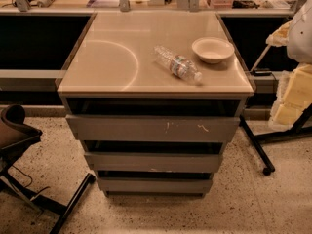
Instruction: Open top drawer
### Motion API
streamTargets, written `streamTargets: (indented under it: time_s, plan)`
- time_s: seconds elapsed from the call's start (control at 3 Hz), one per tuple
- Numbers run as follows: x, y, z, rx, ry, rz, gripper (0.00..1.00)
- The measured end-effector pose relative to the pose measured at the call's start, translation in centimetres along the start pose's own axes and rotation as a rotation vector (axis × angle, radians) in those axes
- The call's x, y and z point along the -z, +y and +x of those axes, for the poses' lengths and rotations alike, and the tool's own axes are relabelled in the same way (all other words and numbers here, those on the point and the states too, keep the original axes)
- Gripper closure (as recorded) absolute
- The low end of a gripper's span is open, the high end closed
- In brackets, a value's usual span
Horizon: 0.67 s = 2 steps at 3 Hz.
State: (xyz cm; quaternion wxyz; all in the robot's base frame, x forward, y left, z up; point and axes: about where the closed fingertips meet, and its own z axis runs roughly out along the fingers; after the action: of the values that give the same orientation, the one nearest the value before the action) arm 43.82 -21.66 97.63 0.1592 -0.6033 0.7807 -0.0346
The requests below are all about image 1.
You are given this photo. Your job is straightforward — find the black wheeled stand base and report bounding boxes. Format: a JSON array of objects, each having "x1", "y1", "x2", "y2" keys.
[{"x1": 240, "y1": 104, "x2": 312, "y2": 176}]

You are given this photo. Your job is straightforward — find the white pole with black tip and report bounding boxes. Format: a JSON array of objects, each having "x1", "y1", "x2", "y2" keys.
[{"x1": 250, "y1": 45, "x2": 271, "y2": 74}]

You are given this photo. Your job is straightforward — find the grey middle drawer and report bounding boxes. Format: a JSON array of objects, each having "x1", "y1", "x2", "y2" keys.
[{"x1": 85, "y1": 152, "x2": 222, "y2": 173}]

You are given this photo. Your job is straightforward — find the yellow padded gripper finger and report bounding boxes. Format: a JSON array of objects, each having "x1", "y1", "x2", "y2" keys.
[
  {"x1": 268, "y1": 63, "x2": 312, "y2": 131},
  {"x1": 266, "y1": 21, "x2": 291, "y2": 47}
]

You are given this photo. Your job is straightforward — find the white bowl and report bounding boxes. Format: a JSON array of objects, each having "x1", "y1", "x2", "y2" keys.
[{"x1": 192, "y1": 37, "x2": 234, "y2": 64}]

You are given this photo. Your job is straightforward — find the grey drawer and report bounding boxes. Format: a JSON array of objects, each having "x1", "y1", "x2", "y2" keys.
[
  {"x1": 97, "y1": 178, "x2": 213, "y2": 194},
  {"x1": 66, "y1": 115, "x2": 239, "y2": 142},
  {"x1": 85, "y1": 152, "x2": 222, "y2": 173}
]

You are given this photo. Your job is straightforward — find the grey bottom drawer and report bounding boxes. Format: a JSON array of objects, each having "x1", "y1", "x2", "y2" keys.
[{"x1": 97, "y1": 178, "x2": 213, "y2": 194}]

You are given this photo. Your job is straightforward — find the grey drawer cabinet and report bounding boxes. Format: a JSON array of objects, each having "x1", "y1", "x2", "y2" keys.
[{"x1": 55, "y1": 11, "x2": 257, "y2": 198}]

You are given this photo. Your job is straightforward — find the dark office chair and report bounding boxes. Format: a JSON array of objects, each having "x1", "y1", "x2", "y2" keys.
[{"x1": 0, "y1": 104, "x2": 97, "y2": 234}]

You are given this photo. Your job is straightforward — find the clear plastic water bottle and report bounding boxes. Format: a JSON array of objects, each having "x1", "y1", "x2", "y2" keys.
[{"x1": 154, "y1": 45, "x2": 202, "y2": 84}]

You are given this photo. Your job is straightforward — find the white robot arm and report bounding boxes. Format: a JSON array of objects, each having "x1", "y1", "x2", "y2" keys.
[{"x1": 266, "y1": 0, "x2": 312, "y2": 131}]

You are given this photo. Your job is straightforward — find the grey top drawer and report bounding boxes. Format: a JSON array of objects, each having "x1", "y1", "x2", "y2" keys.
[{"x1": 66, "y1": 115, "x2": 239, "y2": 142}]

